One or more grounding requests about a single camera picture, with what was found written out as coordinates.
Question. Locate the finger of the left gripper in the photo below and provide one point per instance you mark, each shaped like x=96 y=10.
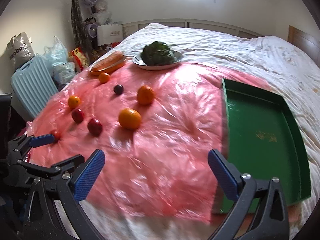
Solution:
x=68 y=165
x=24 y=144

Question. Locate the grey printed sack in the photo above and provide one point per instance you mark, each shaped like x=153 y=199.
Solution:
x=20 y=50

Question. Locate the white paper bag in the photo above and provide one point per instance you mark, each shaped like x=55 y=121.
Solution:
x=109 y=33

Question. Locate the orange carrot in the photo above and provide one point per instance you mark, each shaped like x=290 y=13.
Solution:
x=108 y=61

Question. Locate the yellow red snack package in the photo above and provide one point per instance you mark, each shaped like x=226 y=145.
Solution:
x=80 y=60

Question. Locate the white floral bed quilt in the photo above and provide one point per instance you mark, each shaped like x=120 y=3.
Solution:
x=288 y=70

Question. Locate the dark purple plum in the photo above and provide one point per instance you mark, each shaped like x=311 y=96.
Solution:
x=118 y=89

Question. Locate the small orange at left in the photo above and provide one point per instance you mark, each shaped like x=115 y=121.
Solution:
x=73 y=101

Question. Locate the plaid hanging scarf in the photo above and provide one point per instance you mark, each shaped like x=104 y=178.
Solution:
x=80 y=34

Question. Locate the green leafy vegetable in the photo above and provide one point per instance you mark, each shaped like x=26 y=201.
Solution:
x=157 y=54

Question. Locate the white bed footboard panel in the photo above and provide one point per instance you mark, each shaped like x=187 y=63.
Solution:
x=130 y=28

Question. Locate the small red tomato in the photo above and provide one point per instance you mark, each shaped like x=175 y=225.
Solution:
x=56 y=134

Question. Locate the blue plastic bag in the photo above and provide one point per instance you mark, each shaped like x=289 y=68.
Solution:
x=60 y=68

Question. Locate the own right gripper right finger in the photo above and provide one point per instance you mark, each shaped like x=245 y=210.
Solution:
x=270 y=220

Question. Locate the green rectangular tray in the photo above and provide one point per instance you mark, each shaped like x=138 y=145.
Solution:
x=257 y=132

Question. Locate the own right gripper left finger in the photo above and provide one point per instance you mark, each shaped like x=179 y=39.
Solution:
x=72 y=188

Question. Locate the large orange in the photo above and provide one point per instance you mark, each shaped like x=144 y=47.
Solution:
x=129 y=119

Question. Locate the large orange mandarin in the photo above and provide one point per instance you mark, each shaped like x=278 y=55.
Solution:
x=145 y=95

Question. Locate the red plum fruit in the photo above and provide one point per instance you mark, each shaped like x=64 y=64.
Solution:
x=78 y=116

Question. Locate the light blue suitcase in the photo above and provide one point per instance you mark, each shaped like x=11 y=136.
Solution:
x=33 y=85

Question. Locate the wooden headboard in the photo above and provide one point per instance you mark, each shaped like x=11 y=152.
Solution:
x=305 y=42

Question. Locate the small orange near carrot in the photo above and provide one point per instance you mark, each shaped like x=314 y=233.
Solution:
x=104 y=78

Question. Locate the pink plastic sheet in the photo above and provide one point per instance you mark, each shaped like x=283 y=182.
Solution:
x=159 y=169

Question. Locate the red apple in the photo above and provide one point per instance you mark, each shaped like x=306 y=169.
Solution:
x=94 y=127

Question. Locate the lower small fan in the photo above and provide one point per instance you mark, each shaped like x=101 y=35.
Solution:
x=91 y=29

